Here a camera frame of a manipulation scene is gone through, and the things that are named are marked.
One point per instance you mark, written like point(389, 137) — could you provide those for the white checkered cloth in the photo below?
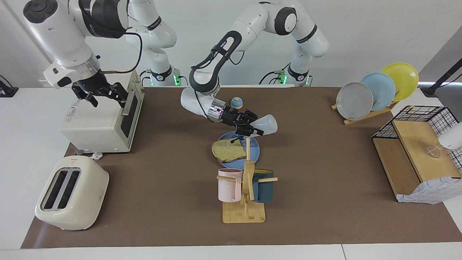
point(429, 191)

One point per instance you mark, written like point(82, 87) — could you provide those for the cream two-slot toaster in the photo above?
point(86, 202)

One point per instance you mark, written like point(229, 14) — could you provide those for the light blue plate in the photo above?
point(382, 88)

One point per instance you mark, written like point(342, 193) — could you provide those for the blue round plate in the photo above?
point(255, 153)

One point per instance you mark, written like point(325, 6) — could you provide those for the translucent seasoning bottle blue cap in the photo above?
point(269, 124)

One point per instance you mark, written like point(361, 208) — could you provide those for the clear glass cup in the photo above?
point(433, 151)

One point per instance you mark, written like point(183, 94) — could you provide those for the toasted bread slice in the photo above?
point(227, 151)

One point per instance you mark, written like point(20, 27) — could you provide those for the white cylinder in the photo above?
point(453, 137)

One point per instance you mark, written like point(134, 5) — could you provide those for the yellow plate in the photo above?
point(404, 77)

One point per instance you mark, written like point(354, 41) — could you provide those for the dark teal mug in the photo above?
point(263, 189)

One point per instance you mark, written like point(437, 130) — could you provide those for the grey plate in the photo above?
point(353, 101)

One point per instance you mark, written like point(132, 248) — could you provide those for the brown table mat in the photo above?
point(162, 162)

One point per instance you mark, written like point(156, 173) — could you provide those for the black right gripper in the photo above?
point(90, 83)

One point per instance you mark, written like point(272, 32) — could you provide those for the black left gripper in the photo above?
point(231, 117)

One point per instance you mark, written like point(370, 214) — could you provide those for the wooden plate rack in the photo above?
point(364, 116)

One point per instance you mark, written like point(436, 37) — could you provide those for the wooden mug tree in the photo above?
point(243, 215)

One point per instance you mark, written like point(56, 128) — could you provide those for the black clamp mount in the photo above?
point(7, 90)

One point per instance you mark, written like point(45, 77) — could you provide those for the pink ribbed mug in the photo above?
point(229, 187)

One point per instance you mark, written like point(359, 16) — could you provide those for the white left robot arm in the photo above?
point(252, 21)

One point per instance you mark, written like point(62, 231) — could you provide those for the wooden shelf box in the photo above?
point(415, 144)

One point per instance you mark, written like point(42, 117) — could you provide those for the black camera stand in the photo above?
point(438, 83)

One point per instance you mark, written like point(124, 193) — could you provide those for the white toaster oven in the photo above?
point(97, 126)

